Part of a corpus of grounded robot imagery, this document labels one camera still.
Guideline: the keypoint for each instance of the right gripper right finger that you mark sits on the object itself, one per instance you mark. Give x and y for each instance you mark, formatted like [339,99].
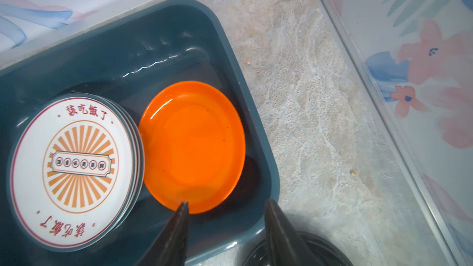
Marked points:
[285,247]

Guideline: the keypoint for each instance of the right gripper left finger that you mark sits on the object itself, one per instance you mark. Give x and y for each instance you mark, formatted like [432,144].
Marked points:
[170,247]

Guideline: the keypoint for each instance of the orange plastic plate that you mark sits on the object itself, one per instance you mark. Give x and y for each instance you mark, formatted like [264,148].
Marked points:
[194,145]

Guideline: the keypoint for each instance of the orange sunburst plate top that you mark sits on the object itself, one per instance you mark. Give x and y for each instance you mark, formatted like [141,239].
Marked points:
[71,173]

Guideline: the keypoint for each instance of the white plate green red rim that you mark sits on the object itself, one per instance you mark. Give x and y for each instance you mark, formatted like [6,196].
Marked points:
[139,163]

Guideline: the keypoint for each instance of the black round plate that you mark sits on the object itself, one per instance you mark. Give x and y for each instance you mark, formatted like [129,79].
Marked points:
[318,245]

